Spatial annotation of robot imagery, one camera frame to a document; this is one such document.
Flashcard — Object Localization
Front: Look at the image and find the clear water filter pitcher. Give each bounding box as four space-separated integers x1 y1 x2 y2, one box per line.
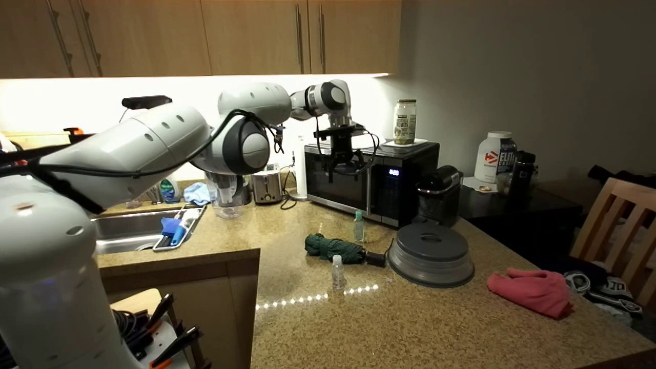
204 172 252 220

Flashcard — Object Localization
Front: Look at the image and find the steel sink caddy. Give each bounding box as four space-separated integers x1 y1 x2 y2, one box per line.
152 204 207 252

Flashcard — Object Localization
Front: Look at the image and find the white plate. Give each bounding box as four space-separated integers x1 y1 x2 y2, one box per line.
381 138 429 150

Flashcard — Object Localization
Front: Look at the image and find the microwave door handle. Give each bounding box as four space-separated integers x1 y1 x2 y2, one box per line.
364 152 373 212

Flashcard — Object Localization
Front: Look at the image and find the grey collapsible food cover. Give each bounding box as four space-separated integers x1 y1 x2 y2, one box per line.
387 222 476 288

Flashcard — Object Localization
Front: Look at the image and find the pink cloth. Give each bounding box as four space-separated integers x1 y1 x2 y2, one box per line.
486 268 574 320

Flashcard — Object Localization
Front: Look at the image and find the light blue cloth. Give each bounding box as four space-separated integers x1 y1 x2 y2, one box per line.
183 182 212 207

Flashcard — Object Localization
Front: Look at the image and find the camera on mount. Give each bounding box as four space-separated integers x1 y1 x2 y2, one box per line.
121 95 173 110

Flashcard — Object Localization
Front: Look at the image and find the green folded umbrella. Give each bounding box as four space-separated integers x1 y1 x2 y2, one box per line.
304 233 386 268

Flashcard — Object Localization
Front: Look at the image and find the wooden wall cabinet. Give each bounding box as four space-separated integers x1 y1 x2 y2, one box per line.
0 0 402 79

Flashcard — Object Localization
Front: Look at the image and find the blue dish brush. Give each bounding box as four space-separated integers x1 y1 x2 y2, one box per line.
161 217 188 246

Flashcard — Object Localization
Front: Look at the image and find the black drink bottle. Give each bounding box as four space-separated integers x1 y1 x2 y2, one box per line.
506 151 537 201

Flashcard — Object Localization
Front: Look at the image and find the steel sink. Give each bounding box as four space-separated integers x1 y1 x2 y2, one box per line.
91 208 189 256

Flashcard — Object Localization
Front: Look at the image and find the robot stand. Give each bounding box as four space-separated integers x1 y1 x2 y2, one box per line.
110 288 212 369

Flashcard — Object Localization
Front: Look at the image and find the microwave door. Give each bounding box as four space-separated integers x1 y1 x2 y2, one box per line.
305 146 372 215

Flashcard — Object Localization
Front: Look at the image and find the black microwave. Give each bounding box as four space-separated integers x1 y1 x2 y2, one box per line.
304 140 440 229

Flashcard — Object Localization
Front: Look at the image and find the black side table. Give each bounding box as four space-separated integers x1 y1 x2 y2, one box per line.
458 176 584 259

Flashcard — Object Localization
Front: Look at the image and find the black coffee machine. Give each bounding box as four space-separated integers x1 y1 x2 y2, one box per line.
416 165 464 227

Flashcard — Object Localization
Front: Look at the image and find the white napkin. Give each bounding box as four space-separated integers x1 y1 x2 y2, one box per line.
462 176 499 194

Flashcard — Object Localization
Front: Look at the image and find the wooden cabinet door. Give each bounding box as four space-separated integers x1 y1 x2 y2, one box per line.
0 0 94 79
200 0 311 76
77 0 212 78
307 0 402 75

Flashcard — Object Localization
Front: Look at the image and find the cabinet door handle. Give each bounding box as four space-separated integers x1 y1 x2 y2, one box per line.
46 0 75 78
78 0 104 77
294 4 305 74
317 4 327 74

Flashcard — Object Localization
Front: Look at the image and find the small clear bottle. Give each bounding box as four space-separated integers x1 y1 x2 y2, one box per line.
331 255 345 292

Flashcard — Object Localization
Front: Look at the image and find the black clamp with orange tip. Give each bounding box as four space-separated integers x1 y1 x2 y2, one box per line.
150 326 203 369
146 293 175 331

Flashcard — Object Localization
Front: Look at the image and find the silver toaster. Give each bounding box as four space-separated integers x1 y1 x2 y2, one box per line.
251 171 283 206

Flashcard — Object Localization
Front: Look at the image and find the dish soap bottle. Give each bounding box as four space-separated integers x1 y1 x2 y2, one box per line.
159 177 181 204

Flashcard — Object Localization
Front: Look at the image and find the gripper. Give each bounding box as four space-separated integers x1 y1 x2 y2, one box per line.
324 134 367 183

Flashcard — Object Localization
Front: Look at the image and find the wooden chair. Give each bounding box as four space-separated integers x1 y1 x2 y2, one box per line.
570 177 656 309

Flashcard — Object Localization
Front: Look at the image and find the black cable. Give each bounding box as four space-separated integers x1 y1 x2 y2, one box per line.
279 152 299 211

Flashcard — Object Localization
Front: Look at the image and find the paper towel holder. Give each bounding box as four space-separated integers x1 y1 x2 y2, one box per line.
290 135 309 201

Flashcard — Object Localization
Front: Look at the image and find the white supplement tub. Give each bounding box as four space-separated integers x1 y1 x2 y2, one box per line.
474 131 518 184

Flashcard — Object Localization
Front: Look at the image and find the glass jar with lid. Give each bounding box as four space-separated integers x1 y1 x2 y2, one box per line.
394 99 417 146

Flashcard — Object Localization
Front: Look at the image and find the heap of clothes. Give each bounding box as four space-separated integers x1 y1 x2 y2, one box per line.
563 270 644 324

